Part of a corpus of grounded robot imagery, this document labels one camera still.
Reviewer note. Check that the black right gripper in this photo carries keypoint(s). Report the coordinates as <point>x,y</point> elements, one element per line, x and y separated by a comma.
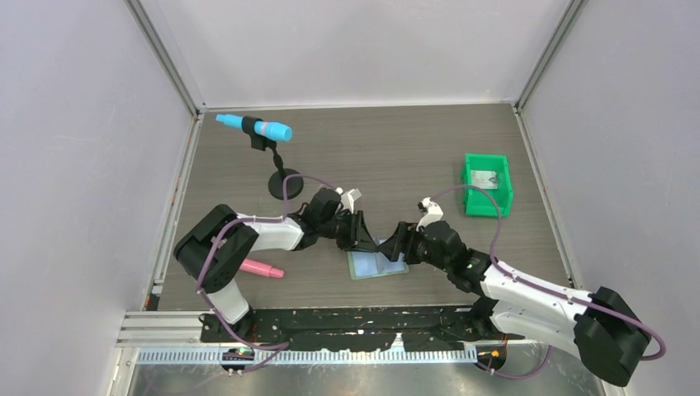
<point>394,244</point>

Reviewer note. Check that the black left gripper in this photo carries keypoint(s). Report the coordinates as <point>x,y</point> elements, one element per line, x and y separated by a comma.
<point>363,241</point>

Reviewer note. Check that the mint green card holder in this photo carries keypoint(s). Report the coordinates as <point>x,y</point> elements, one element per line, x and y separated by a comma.
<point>366,265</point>

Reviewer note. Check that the silver VIP card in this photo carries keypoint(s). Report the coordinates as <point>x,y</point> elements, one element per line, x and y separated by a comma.
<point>485,179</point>

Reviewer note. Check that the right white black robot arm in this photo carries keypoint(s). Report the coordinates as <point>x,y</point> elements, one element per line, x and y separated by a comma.
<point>599,328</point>

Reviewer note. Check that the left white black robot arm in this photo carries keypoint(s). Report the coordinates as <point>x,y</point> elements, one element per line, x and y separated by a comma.
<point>213,251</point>

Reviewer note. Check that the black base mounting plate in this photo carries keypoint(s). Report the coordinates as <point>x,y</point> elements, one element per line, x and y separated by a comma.
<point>420,328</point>

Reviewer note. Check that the green plastic bin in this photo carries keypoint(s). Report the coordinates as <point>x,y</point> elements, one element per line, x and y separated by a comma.
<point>478,205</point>

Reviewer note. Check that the black microphone stand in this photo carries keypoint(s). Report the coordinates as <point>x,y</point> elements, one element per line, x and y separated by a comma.
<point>284,182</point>

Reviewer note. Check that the pink marker pen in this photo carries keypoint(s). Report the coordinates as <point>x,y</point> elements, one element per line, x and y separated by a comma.
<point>261,269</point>

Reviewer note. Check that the blue toy microphone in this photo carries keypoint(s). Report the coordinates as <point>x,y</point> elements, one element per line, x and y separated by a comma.
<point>274,131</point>

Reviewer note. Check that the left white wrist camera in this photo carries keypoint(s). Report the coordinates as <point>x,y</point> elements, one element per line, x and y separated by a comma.
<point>349,198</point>

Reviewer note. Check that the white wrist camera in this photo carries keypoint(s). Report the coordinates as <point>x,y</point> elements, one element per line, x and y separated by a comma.
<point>431,212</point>
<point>349,198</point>

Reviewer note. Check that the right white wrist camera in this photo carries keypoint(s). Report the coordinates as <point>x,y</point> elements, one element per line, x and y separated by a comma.
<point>431,212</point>

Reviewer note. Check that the aluminium frame rail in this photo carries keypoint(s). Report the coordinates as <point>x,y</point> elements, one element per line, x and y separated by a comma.
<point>174,338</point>

